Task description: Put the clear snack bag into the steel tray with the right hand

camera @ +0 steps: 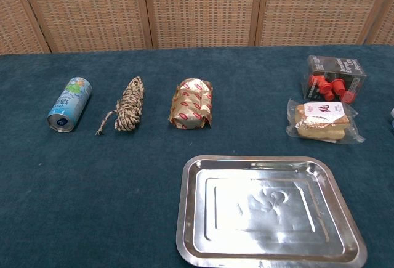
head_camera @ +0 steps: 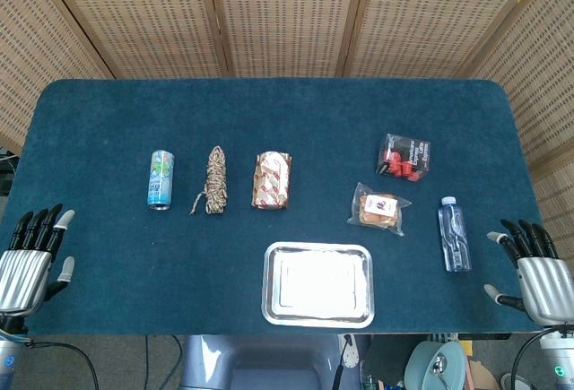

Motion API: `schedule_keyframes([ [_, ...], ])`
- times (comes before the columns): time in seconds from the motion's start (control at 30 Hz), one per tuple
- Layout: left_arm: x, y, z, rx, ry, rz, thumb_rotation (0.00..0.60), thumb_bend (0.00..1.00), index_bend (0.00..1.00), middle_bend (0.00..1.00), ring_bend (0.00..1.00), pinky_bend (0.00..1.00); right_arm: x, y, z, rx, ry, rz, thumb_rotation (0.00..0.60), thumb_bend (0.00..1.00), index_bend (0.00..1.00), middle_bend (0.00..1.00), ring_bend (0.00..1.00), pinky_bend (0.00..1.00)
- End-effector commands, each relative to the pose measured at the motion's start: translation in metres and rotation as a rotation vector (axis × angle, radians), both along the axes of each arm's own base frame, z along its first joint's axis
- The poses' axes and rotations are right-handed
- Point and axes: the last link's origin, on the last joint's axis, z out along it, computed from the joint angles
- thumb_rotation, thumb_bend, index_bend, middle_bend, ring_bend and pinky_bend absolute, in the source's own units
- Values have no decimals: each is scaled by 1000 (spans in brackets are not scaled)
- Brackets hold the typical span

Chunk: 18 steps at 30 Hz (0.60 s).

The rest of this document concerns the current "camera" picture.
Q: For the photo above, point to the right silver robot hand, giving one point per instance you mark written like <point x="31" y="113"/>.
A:
<point x="392" y="118"/>

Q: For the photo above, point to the bread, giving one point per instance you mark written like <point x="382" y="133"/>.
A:
<point x="321" y="122"/>

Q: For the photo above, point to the silver metal tray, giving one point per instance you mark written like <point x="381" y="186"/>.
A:
<point x="264" y="212"/>

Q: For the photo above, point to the black box with red capsules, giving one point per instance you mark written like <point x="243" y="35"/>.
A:
<point x="335" y="78"/>

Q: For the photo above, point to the paper wrapped burger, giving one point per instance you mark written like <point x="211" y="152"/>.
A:
<point x="192" y="103"/>

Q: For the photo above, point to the wicker folding screen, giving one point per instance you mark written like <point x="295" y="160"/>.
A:
<point x="197" y="9"/>

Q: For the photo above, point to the teal tablecloth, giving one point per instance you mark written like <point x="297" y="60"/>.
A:
<point x="92" y="172"/>

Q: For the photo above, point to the light blue drink can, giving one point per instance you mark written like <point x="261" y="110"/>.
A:
<point x="69" y="104"/>

